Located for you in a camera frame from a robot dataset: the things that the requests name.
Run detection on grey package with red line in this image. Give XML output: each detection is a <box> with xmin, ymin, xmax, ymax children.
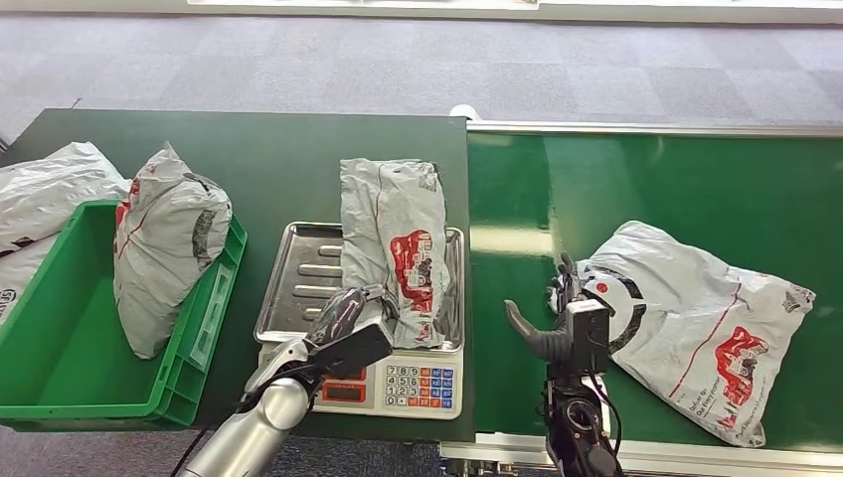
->
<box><xmin>112</xmin><ymin>141</ymin><xmax>233</xmax><ymax>361</ymax></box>

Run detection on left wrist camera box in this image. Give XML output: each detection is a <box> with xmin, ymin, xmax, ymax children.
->
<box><xmin>312</xmin><ymin>322</ymin><xmax>395</xmax><ymax>381</ymax></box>

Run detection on green conveyor belt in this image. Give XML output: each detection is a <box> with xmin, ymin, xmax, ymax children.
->
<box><xmin>439</xmin><ymin>120</ymin><xmax>843</xmax><ymax>477</ymax></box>

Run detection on green plastic basket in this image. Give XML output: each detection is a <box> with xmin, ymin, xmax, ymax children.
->
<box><xmin>0</xmin><ymin>199</ymin><xmax>249</xmax><ymax>429</ymax></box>

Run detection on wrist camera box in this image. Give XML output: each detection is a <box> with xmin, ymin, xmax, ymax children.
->
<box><xmin>312</xmin><ymin>322</ymin><xmax>395</xmax><ymax>381</ymax></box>
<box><xmin>565</xmin><ymin>299</ymin><xmax>611</xmax><ymax>378</ymax></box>

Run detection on white package black circle logo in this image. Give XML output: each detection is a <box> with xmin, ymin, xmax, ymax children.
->
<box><xmin>550</xmin><ymin>220</ymin><xmax>816</xmax><ymax>449</ymax></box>

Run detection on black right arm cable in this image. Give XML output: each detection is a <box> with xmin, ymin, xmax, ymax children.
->
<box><xmin>588</xmin><ymin>374</ymin><xmax>624</xmax><ymax>462</ymax></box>

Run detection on white crumpled courier bag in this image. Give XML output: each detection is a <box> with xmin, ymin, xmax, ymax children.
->
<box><xmin>0</xmin><ymin>141</ymin><xmax>131</xmax><ymax>324</ymax></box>

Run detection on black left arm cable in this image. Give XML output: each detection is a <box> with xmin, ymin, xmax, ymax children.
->
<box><xmin>169</xmin><ymin>388</ymin><xmax>264</xmax><ymax>477</ymax></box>

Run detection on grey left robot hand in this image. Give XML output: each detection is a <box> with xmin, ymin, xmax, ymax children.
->
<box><xmin>305</xmin><ymin>284</ymin><xmax>397</xmax><ymax>350</ymax></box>

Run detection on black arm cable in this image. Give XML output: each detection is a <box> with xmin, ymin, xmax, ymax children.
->
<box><xmin>588</xmin><ymin>374</ymin><xmax>624</xmax><ymax>462</ymax></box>
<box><xmin>169</xmin><ymin>388</ymin><xmax>264</xmax><ymax>477</ymax></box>

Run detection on electronic scale with steel tray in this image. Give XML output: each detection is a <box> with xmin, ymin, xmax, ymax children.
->
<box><xmin>253</xmin><ymin>222</ymin><xmax>465</xmax><ymax>421</ymax></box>

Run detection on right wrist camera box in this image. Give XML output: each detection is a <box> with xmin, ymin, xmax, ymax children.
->
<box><xmin>565</xmin><ymin>299</ymin><xmax>611</xmax><ymax>378</ymax></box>

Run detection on grey package red building print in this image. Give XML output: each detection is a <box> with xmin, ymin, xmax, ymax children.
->
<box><xmin>339</xmin><ymin>157</ymin><xmax>452</xmax><ymax>351</ymax></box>

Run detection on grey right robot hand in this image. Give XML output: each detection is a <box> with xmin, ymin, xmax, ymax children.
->
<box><xmin>503</xmin><ymin>252</ymin><xmax>585</xmax><ymax>363</ymax></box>

